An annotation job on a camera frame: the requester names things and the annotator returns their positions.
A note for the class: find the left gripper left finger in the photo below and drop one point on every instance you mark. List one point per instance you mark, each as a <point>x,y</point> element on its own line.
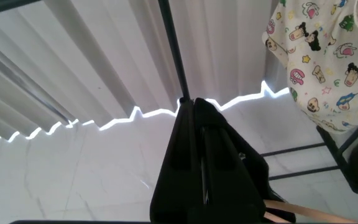
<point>176,186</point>

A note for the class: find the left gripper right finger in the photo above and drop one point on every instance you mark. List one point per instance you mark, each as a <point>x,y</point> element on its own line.
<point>228,193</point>

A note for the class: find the black garment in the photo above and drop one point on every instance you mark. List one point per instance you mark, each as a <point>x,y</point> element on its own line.
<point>253,169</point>

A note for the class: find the pink clothes hanger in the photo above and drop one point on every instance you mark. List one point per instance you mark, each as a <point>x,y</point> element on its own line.
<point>306,211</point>

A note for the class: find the cream printed garment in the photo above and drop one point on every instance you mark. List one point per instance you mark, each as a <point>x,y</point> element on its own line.
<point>322,62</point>

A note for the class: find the black clothes rack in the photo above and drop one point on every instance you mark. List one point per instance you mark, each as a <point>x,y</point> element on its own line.
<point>174,46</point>

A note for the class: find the white curtain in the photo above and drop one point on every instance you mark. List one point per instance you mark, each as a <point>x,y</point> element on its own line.
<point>73,62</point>

